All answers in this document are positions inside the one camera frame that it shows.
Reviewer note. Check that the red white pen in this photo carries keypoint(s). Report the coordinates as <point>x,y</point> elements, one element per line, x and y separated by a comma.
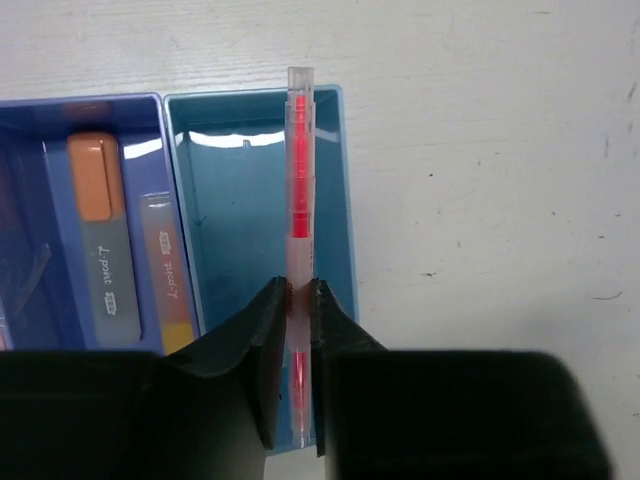
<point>299,249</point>

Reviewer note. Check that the dark blue container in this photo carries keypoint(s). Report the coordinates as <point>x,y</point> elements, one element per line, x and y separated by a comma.
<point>45,297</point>

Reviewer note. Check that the yellow orange highlighter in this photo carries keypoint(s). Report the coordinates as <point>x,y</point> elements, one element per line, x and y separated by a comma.
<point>167,272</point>

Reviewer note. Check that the light blue container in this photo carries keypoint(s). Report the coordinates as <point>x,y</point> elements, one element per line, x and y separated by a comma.
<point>228,158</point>

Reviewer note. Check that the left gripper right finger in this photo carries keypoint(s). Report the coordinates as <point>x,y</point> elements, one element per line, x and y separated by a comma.
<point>444,414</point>

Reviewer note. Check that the grey orange highlighter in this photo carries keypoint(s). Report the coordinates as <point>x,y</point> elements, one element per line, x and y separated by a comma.
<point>99,197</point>

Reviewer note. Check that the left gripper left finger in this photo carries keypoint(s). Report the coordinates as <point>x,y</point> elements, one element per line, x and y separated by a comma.
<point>207,411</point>

